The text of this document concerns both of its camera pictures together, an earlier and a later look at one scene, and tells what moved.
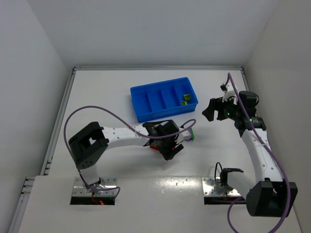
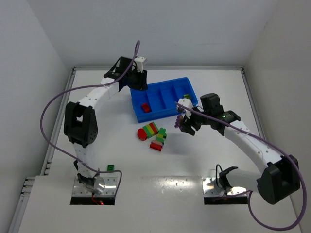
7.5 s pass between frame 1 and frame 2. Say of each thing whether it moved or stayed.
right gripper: moved
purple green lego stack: moved
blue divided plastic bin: stayed
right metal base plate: stayed
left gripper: moved
